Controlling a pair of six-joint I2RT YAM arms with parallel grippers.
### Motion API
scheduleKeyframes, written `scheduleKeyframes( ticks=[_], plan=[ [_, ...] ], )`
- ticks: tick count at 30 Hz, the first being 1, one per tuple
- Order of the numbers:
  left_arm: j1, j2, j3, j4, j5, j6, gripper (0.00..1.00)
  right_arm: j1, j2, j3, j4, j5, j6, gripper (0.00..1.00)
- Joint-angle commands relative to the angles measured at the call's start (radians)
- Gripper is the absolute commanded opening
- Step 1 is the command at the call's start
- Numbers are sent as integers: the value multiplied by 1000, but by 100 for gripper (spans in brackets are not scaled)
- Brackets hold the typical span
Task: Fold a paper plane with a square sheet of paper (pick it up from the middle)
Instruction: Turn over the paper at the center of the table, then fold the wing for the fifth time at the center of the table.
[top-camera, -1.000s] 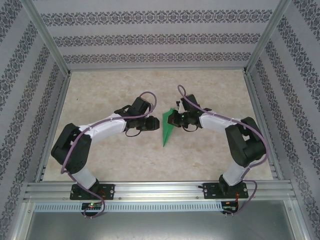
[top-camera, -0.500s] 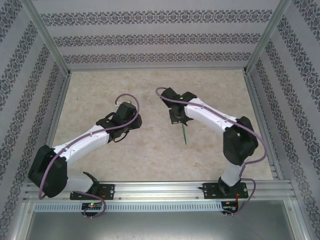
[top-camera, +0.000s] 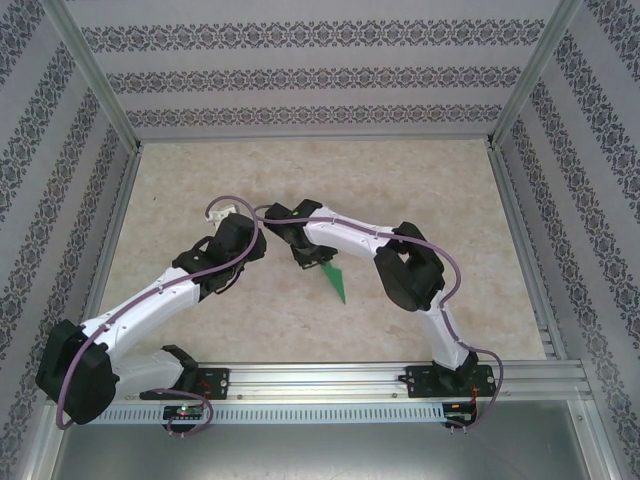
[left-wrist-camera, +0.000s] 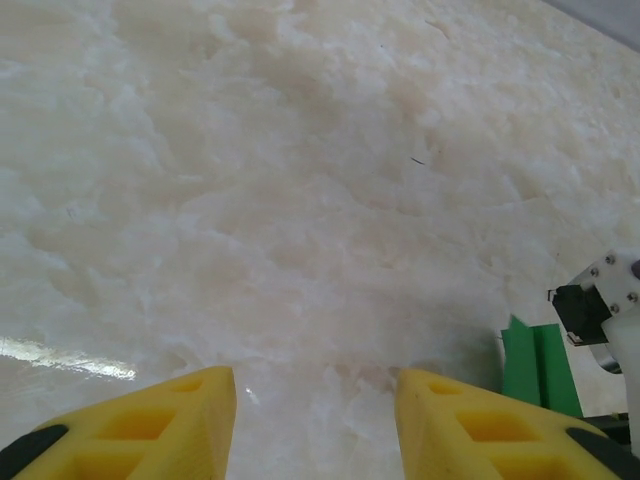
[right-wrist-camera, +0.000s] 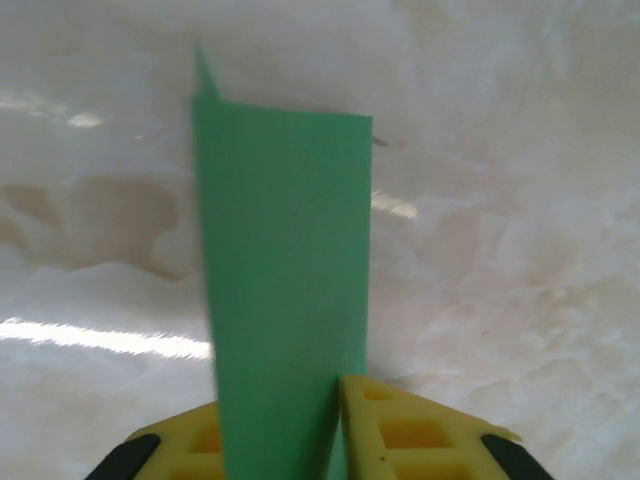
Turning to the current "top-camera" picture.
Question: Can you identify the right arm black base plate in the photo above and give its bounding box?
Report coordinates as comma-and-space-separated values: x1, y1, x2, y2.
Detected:
406, 364, 499, 400

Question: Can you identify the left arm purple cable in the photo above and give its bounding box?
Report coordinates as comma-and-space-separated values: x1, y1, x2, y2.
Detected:
55, 196, 262, 439

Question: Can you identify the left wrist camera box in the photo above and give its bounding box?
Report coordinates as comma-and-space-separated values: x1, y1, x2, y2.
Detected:
206, 204, 237, 224

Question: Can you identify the aluminium side rail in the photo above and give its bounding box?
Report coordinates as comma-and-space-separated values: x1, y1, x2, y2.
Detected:
68, 144, 144, 364
487, 142, 572, 361

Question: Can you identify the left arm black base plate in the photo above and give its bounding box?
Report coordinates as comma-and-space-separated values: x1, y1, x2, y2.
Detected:
139, 367, 232, 401

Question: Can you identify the aluminium mounting rail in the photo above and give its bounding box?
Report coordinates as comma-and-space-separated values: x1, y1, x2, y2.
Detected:
47, 360, 595, 404

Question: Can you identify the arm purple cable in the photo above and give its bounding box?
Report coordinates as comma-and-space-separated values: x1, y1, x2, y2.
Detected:
252, 201, 507, 432
55, 196, 262, 439

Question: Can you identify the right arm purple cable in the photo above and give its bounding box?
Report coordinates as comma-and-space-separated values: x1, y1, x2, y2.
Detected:
252, 201, 507, 432

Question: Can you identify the slotted grey cable duct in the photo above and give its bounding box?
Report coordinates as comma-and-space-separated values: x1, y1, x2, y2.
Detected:
67, 402, 447, 425

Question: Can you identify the aluminium frame post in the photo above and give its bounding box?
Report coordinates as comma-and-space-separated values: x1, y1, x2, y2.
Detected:
486, 0, 586, 149
42, 0, 144, 151

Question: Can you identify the green paper sheet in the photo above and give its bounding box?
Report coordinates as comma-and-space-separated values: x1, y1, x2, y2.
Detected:
319, 261, 348, 305

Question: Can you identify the grey sheet metal tray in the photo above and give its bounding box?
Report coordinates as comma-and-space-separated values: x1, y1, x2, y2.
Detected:
42, 399, 617, 480

